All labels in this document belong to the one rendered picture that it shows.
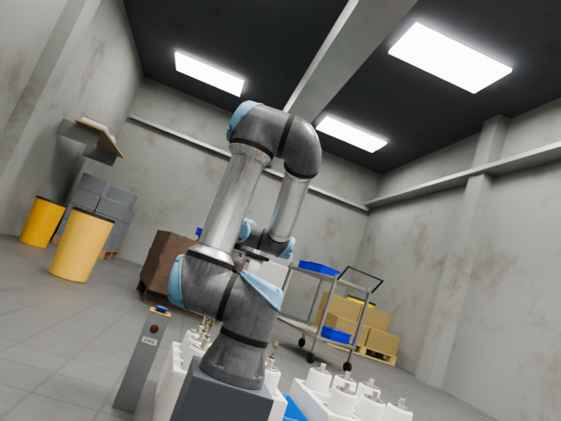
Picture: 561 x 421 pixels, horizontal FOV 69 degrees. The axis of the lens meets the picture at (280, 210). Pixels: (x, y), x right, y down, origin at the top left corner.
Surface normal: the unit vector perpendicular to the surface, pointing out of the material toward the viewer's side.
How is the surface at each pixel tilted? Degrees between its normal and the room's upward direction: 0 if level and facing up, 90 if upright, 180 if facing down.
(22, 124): 90
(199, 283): 86
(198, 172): 90
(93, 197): 90
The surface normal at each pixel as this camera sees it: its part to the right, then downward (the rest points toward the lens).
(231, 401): 0.21, -0.11
